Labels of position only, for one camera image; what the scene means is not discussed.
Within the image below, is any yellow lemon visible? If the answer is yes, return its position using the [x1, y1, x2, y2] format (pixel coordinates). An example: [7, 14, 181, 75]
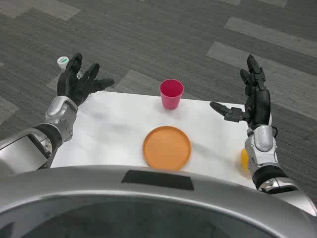
[240, 148, 249, 174]

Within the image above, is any silver robot chest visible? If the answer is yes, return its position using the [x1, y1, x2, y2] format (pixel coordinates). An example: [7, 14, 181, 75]
[0, 165, 317, 238]

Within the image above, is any orange round plate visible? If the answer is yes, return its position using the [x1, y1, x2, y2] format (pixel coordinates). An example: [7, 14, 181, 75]
[142, 125, 193, 172]

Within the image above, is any pink plastic cup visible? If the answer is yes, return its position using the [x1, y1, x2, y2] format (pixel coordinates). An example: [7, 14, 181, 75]
[159, 78, 185, 110]

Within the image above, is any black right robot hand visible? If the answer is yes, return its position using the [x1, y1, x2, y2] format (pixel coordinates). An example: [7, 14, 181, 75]
[210, 55, 272, 129]

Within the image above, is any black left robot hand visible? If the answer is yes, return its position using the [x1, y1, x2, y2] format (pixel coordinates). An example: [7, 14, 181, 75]
[57, 52, 115, 108]

